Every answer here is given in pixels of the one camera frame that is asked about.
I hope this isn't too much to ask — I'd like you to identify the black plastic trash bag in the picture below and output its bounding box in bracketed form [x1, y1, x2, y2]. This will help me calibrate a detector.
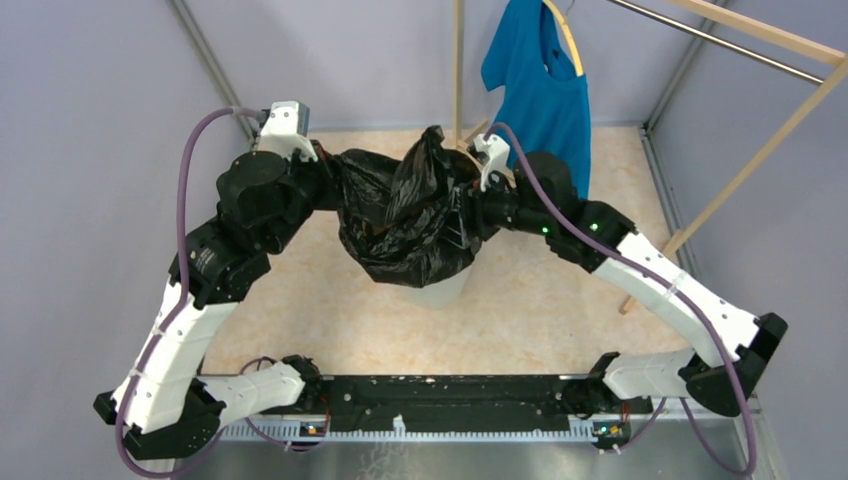
[328, 125, 482, 288]

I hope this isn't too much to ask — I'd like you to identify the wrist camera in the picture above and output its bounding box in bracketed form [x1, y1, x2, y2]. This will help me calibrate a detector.
[256, 100, 319, 162]
[469, 133, 510, 192]

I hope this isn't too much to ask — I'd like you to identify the wooden clothes hanger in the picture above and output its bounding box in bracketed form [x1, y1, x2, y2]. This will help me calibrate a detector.
[542, 0, 585, 77]

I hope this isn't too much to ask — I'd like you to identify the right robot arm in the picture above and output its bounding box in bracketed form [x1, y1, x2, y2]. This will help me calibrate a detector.
[471, 152, 788, 417]

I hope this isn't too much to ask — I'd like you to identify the white translucent trash bin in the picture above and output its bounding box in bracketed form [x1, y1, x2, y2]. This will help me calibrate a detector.
[401, 267, 472, 309]

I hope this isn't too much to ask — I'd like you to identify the wooden clothes rack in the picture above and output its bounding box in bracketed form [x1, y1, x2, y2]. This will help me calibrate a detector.
[451, 0, 848, 316]

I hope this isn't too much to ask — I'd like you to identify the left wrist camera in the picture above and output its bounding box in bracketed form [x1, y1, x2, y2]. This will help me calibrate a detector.
[256, 100, 319, 162]

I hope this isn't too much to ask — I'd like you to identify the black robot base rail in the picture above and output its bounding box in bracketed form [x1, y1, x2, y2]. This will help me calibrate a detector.
[198, 372, 670, 444]

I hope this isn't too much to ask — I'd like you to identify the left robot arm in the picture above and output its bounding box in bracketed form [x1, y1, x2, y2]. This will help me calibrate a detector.
[94, 151, 335, 462]

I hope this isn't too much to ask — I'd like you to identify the blue t-shirt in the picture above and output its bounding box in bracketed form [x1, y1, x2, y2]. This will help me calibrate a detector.
[481, 1, 592, 199]

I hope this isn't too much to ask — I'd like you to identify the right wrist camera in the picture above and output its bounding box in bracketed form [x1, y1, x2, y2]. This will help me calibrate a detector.
[469, 133, 510, 192]

